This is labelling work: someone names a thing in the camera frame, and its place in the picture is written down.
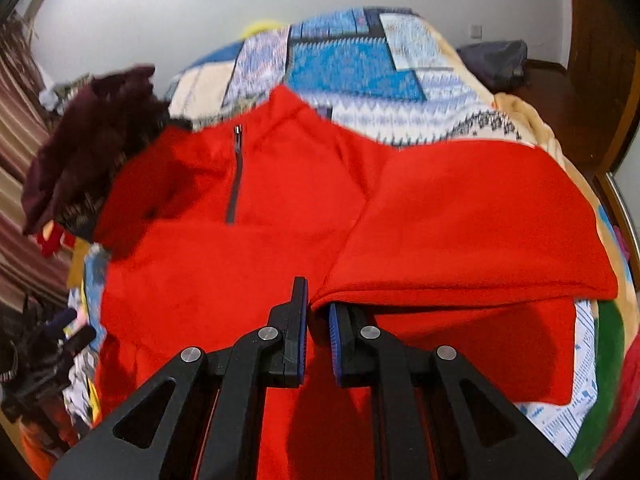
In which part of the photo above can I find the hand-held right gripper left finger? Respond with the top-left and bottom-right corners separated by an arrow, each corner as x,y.
50,276 -> 308,480

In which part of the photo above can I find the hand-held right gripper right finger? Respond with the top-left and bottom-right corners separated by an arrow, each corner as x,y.
327,302 -> 578,480

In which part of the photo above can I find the red fleece zip pullover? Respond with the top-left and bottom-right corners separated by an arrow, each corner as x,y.
92,84 -> 621,480

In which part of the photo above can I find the striped curtain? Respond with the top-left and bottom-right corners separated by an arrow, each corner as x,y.
0,15 -> 72,311

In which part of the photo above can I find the maroon garment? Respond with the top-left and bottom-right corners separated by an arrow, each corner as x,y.
21,64 -> 173,237

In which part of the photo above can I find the bedside clutter pile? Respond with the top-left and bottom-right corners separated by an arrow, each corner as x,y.
39,74 -> 95,112

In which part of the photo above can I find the blue patchwork printed blanket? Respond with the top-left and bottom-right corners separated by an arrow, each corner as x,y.
67,7 -> 601,456

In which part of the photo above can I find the yellow plush toy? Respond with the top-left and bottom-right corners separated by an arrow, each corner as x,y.
240,19 -> 292,41

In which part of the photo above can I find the dark grey bag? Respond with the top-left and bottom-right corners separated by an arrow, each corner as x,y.
457,40 -> 529,94

